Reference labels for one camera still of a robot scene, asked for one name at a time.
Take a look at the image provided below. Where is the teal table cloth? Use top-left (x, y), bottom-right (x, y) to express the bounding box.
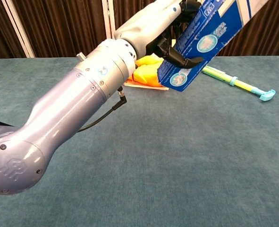
top-left (0, 55), bottom-right (279, 227)

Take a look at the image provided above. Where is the blue toothpaste carton box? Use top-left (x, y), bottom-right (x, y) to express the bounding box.
top-left (157, 0), bottom-right (271, 93)

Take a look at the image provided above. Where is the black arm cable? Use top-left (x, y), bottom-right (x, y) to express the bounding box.
top-left (79, 86), bottom-right (128, 132)

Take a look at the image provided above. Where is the green yellow toy syringe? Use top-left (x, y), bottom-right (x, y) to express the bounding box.
top-left (202, 65), bottom-right (276, 102)

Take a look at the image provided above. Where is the yellow duck toy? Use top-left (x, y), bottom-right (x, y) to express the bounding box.
top-left (135, 53), bottom-right (165, 67)

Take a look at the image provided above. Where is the white frame post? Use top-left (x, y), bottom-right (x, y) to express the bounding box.
top-left (101, 0), bottom-right (118, 40)
top-left (1, 0), bottom-right (35, 58)

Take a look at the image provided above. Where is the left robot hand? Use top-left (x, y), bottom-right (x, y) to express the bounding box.
top-left (113, 0), bottom-right (205, 70)

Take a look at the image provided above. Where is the spiral notebook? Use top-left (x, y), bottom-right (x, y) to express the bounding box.
top-left (123, 79), bottom-right (170, 92)

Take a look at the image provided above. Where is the yellow rubber chicken toy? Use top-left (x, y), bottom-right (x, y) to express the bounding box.
top-left (126, 65), bottom-right (162, 87)

